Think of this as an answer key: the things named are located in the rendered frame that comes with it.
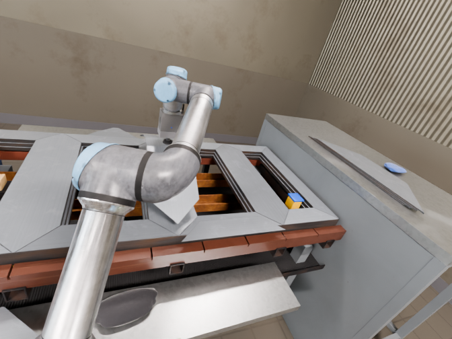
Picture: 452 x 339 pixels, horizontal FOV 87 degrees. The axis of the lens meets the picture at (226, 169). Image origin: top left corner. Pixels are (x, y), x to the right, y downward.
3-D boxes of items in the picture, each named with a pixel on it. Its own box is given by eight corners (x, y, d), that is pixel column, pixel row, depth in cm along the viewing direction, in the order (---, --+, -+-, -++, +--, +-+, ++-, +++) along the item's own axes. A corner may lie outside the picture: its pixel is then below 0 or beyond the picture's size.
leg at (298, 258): (259, 309, 158) (298, 238, 125) (266, 307, 160) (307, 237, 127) (263, 319, 153) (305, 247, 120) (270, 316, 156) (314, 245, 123)
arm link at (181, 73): (163, 66, 83) (169, 64, 91) (160, 97, 89) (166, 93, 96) (185, 72, 84) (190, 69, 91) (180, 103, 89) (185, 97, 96)
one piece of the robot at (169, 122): (181, 99, 100) (175, 134, 108) (159, 96, 97) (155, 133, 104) (187, 107, 93) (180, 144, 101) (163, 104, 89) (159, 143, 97)
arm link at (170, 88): (187, 83, 75) (193, 78, 85) (151, 77, 75) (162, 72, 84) (184, 108, 79) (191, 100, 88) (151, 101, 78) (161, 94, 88)
